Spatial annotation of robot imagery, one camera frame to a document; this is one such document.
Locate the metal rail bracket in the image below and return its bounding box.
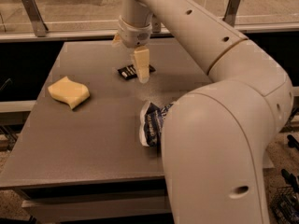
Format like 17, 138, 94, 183
222, 0, 241, 27
151, 15, 162, 33
21, 0, 48, 37

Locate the black wire basket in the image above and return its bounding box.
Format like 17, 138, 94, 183
270, 187, 299, 224

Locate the blue kettle chip bag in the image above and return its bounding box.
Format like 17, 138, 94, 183
139, 101, 173, 147

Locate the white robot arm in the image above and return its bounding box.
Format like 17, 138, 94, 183
118, 0, 293, 224

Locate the glass barrier panel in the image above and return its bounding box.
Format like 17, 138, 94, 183
0, 0, 299, 34

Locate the middle metal rail bracket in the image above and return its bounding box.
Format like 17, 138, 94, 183
151, 15, 162, 33

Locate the left metal rail bracket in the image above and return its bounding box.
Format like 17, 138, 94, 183
21, 0, 48, 37

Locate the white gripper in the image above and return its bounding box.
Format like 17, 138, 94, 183
112, 16, 152, 84

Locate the right metal rail bracket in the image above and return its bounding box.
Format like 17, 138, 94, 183
222, 0, 241, 27

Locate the black rxbar chocolate bar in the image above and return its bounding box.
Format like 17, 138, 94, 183
117, 63, 156, 81

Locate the yellow sponge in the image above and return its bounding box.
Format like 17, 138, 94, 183
48, 77, 90, 109

